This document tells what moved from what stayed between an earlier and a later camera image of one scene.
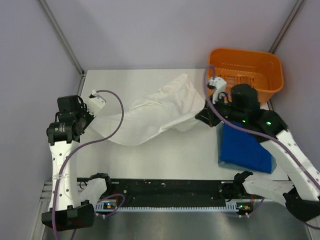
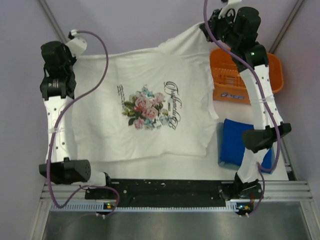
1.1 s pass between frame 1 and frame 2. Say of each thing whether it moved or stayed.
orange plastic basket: stayed
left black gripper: moved
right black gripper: moved
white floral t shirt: moved
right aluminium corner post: stayed
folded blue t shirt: stayed
